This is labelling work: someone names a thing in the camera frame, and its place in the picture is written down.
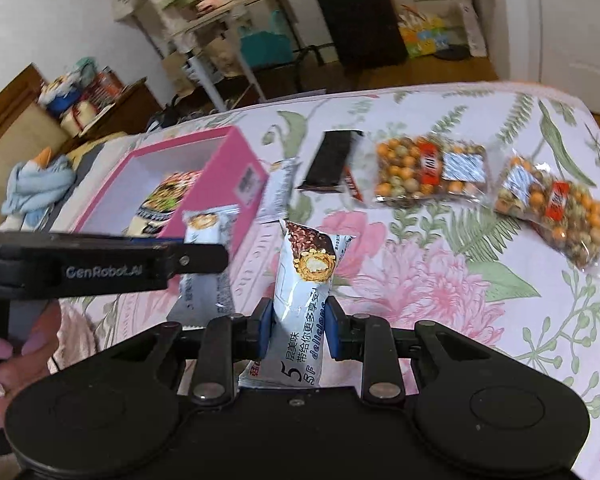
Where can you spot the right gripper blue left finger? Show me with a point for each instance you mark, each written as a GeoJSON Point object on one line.
{"type": "Point", "coordinates": [265, 318]}

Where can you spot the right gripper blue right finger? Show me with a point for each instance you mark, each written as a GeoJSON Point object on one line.
{"type": "Point", "coordinates": [336, 325]}

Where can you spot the white chocolate nut bar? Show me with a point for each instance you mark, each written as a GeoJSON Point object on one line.
{"type": "Point", "coordinates": [306, 268]}

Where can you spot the white snack bar wrapper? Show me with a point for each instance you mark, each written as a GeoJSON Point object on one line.
{"type": "Point", "coordinates": [204, 292]}

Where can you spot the white snack bar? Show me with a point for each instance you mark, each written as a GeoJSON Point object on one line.
{"type": "Point", "coordinates": [277, 193]}

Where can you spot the instant noodle packet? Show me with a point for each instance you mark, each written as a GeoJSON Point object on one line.
{"type": "Point", "coordinates": [159, 206]}

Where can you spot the black snack packet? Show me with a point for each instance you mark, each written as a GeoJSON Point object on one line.
{"type": "Point", "coordinates": [325, 174]}

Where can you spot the mixed nuts bag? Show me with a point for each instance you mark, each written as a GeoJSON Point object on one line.
{"type": "Point", "coordinates": [412, 169]}
{"type": "Point", "coordinates": [563, 212]}

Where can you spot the left hand pink nails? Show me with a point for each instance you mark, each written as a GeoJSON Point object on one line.
{"type": "Point", "coordinates": [21, 368]}

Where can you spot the pink storage box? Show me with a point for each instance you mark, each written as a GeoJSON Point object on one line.
{"type": "Point", "coordinates": [151, 188]}

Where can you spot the floral bed sheet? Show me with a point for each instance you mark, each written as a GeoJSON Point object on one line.
{"type": "Point", "coordinates": [490, 278]}

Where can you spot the wooden nightstand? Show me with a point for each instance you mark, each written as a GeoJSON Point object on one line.
{"type": "Point", "coordinates": [130, 114]}

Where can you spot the teal tote bag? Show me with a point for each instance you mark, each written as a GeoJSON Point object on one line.
{"type": "Point", "coordinates": [266, 47]}

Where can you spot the colourful gift bag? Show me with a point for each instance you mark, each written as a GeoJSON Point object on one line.
{"type": "Point", "coordinates": [423, 34]}

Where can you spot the black suitcase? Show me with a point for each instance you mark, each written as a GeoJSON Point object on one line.
{"type": "Point", "coordinates": [365, 33]}

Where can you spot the white rolling side table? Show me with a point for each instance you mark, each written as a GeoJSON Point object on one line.
{"type": "Point", "coordinates": [183, 20]}

